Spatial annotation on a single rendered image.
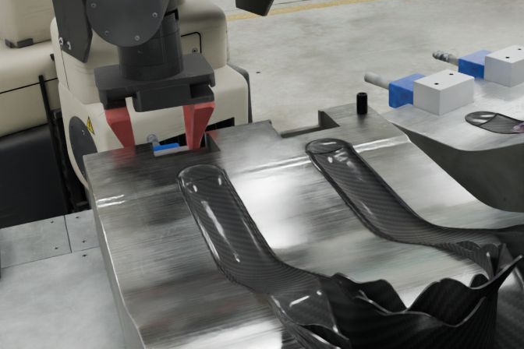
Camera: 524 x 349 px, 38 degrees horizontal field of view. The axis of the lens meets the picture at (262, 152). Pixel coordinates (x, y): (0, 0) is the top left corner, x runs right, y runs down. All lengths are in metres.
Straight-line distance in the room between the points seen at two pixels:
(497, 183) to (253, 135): 0.21
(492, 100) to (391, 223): 0.30
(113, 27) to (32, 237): 0.24
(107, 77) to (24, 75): 0.55
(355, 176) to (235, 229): 0.11
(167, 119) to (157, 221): 0.47
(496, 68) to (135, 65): 0.39
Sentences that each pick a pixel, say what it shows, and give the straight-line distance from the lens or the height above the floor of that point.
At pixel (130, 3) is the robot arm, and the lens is 0.58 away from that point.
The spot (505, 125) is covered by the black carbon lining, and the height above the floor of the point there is 0.85.
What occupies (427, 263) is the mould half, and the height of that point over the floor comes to 0.93.
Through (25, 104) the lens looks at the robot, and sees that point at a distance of 1.25.
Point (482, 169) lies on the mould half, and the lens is 0.70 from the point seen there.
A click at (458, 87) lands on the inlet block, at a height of 0.88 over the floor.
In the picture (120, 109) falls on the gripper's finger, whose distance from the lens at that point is 0.69.
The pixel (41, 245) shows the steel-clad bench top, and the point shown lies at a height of 0.80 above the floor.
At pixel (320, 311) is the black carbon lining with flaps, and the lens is 0.41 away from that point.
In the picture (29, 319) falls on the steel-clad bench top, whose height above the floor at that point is 0.80.
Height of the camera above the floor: 1.16
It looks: 26 degrees down
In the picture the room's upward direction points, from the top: 4 degrees counter-clockwise
